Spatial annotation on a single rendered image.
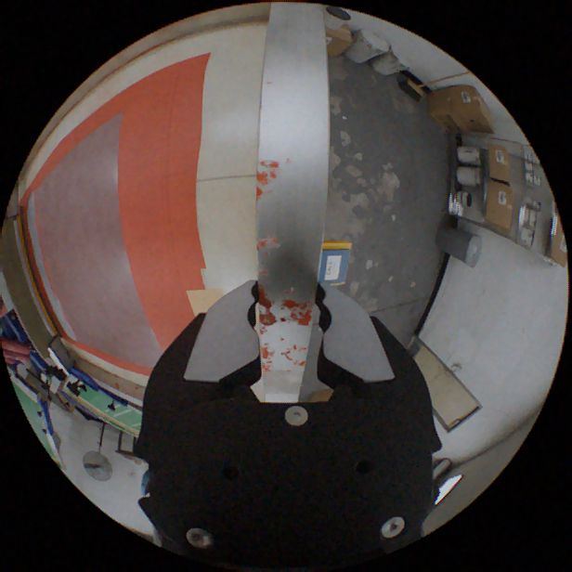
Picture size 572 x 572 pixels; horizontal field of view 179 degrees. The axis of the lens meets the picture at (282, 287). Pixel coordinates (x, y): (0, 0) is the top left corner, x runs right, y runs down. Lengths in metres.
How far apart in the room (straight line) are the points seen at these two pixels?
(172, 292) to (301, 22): 0.25
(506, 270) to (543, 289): 0.69
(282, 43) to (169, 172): 0.13
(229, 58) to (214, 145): 0.09
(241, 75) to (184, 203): 0.12
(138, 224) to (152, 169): 0.05
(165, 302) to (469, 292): 3.35
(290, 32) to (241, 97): 0.06
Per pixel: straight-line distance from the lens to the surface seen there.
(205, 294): 0.17
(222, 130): 0.15
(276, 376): 0.18
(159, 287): 0.20
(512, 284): 3.17
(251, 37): 0.21
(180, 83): 0.20
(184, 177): 0.16
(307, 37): 0.16
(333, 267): 0.50
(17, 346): 1.19
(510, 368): 3.47
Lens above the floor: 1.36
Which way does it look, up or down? 58 degrees down
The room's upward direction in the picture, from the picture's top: 150 degrees clockwise
